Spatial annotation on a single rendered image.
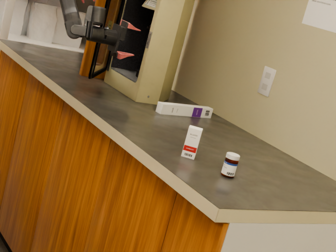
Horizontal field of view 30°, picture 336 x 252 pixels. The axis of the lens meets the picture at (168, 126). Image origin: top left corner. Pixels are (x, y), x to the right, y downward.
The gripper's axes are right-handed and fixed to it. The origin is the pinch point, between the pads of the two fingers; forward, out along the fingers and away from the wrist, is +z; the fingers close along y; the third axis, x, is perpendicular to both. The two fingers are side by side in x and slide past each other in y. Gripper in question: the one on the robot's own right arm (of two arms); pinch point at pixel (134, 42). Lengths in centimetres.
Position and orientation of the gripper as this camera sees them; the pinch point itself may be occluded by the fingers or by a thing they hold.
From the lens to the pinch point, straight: 242.3
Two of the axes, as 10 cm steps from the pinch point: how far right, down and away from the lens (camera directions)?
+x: -5.0, -3.3, 8.0
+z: 8.3, 1.0, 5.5
